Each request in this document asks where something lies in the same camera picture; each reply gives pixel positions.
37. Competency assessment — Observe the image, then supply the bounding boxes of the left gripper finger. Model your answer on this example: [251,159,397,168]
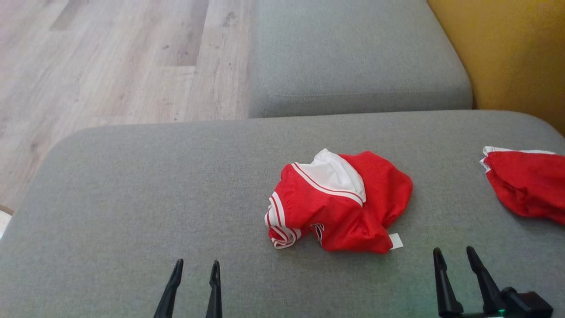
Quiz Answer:
[205,260,223,318]
[153,259,184,318]

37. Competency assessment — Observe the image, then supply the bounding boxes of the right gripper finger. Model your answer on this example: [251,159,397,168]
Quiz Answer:
[467,246,506,315]
[433,247,464,318]

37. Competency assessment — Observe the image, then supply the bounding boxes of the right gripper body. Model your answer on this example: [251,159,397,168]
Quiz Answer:
[437,287,554,318]

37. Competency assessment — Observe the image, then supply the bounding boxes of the red white basketball shorts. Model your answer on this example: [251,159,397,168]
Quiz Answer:
[480,146,565,227]
[264,148,414,254]

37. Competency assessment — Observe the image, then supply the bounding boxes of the large grey sofa seat cushion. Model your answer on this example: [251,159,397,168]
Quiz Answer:
[0,110,565,318]

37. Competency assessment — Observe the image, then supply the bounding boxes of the white mat with brown edge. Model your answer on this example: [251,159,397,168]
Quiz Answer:
[0,204,15,241]

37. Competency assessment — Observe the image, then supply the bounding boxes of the small grey sofa cushion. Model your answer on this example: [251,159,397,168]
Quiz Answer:
[248,0,474,119]

